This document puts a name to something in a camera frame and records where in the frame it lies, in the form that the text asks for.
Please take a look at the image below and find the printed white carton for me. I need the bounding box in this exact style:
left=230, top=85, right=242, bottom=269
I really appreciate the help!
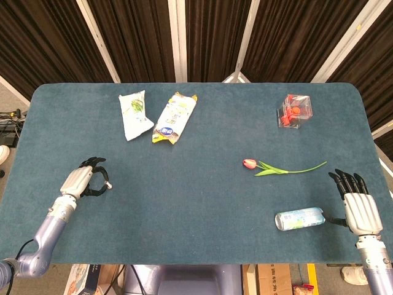
left=63, top=264, right=103, bottom=295

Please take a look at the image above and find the dark brown curtain panel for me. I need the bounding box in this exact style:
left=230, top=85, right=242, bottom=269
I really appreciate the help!
left=86, top=0, right=177, bottom=83
left=185, top=0, right=253, bottom=83
left=0, top=0, right=114, bottom=101
left=241, top=0, right=369, bottom=83
left=326, top=9, right=393, bottom=154

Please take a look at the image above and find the brown cardboard box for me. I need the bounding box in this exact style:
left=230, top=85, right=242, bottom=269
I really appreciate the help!
left=242, top=264, right=294, bottom=295

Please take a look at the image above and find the artificial red tulip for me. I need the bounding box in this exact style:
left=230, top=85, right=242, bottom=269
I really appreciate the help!
left=242, top=158, right=328, bottom=177

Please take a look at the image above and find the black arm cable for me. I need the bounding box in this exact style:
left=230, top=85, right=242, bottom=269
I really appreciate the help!
left=5, top=238, right=35, bottom=295

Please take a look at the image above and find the teal velvet table cover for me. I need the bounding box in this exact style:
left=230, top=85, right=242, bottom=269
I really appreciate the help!
left=0, top=82, right=393, bottom=266

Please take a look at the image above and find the clear box with red parts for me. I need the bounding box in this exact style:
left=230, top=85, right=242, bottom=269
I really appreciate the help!
left=277, top=93, right=312, bottom=130

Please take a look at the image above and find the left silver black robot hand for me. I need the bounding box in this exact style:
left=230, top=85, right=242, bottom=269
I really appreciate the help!
left=60, top=156, right=110, bottom=198

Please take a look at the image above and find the torn white green wrapper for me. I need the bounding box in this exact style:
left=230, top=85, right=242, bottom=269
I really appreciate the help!
left=118, top=90, right=155, bottom=142

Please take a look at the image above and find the white partition post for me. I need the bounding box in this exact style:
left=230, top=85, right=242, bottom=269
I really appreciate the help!
left=167, top=0, right=188, bottom=83
left=220, top=0, right=262, bottom=84
left=310, top=0, right=379, bottom=84
left=76, top=0, right=121, bottom=84

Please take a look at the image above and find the white yellow cookie package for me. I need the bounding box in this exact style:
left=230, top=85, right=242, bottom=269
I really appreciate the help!
left=151, top=92, right=198, bottom=145

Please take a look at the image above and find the white shoe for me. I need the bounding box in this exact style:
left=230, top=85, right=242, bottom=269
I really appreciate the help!
left=0, top=144, right=11, bottom=166
left=341, top=265, right=368, bottom=286

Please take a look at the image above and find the bundle of floor cables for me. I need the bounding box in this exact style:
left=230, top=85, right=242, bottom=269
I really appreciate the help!
left=0, top=108, right=29, bottom=148

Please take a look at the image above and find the lavender robot base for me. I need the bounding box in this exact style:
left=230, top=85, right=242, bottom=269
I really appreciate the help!
left=123, top=264, right=244, bottom=295

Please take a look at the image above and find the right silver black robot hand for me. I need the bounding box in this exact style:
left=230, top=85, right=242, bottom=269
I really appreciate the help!
left=325, top=168, right=384, bottom=237

